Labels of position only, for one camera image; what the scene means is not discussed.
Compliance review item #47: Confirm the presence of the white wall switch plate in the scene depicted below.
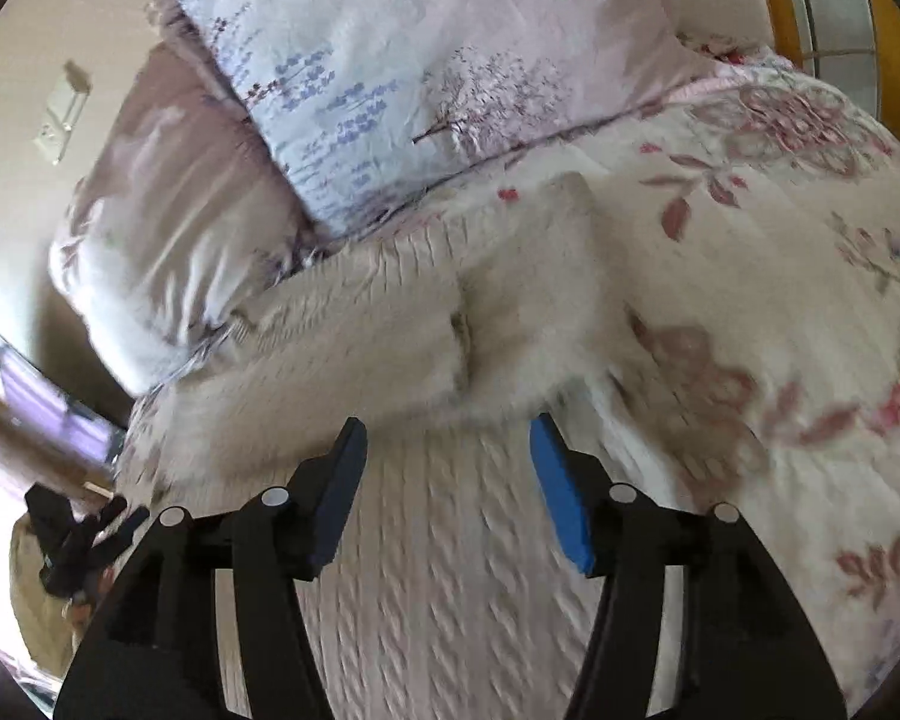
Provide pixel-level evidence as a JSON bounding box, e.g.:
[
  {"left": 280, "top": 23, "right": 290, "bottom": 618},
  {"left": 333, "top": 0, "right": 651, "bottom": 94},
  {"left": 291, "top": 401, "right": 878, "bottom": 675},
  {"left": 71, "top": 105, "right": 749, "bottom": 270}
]
[{"left": 34, "top": 60, "right": 92, "bottom": 166}]

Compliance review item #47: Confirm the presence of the left floral pillow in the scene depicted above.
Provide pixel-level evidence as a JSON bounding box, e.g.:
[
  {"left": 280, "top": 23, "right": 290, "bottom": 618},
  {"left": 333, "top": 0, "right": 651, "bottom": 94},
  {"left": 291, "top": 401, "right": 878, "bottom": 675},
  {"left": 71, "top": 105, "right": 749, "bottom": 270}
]
[{"left": 43, "top": 40, "right": 325, "bottom": 398}]

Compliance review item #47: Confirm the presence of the beige cable knit sweater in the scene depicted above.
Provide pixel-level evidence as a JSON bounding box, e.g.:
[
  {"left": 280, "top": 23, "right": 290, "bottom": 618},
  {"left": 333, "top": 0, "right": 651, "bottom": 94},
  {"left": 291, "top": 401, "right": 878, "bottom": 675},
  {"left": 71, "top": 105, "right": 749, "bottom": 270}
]
[{"left": 118, "top": 172, "right": 640, "bottom": 718}]

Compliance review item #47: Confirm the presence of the floral bed sheet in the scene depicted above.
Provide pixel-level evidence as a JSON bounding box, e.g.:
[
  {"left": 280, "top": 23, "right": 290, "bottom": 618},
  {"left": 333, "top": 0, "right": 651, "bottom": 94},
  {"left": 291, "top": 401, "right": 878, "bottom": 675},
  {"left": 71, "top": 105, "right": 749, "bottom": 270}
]
[{"left": 494, "top": 44, "right": 900, "bottom": 714}]

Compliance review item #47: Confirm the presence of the right floral pillow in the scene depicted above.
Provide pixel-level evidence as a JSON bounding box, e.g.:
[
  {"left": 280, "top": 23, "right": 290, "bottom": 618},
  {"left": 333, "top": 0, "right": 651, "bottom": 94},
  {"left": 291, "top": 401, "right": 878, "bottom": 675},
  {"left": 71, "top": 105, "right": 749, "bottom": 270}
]
[{"left": 149, "top": 0, "right": 722, "bottom": 242}]

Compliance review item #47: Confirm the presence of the floral pillow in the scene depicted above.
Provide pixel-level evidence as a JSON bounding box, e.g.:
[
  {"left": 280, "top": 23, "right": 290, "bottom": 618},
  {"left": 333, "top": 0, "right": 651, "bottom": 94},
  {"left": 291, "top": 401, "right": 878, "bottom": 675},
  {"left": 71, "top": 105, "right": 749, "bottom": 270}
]
[
  {"left": 43, "top": 40, "right": 325, "bottom": 398},
  {"left": 149, "top": 0, "right": 722, "bottom": 242}
]

